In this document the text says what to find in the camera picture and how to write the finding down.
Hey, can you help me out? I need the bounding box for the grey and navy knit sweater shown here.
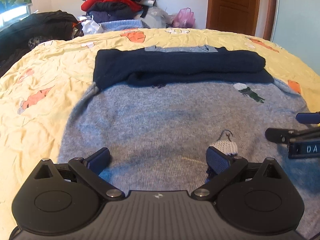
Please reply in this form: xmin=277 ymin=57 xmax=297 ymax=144
xmin=57 ymin=49 xmax=319 ymax=238

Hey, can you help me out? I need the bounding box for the pile of clothes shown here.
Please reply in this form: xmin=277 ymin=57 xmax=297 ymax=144
xmin=81 ymin=0 xmax=174 ymax=28

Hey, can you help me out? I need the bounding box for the white wardrobe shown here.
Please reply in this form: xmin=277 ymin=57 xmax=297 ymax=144
xmin=272 ymin=0 xmax=320 ymax=74

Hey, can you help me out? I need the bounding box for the yellow carrot print bedsheet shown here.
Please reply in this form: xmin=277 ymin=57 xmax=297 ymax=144
xmin=1 ymin=28 xmax=319 ymax=239

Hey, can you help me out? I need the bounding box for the brown wooden door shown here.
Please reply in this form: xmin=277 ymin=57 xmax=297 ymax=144
xmin=206 ymin=0 xmax=260 ymax=36

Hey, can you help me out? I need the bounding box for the pink plastic bag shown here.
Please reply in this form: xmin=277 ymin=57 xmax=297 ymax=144
xmin=172 ymin=8 xmax=195 ymax=28

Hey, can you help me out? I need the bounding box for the black coat on bed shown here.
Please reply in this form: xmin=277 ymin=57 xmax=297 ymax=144
xmin=1 ymin=10 xmax=82 ymax=76

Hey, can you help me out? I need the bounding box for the silver plastic bag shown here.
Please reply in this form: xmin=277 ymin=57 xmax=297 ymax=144
xmin=78 ymin=15 xmax=104 ymax=35

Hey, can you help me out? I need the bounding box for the light blue folded blanket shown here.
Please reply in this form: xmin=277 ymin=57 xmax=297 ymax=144
xmin=100 ymin=20 xmax=150 ymax=32

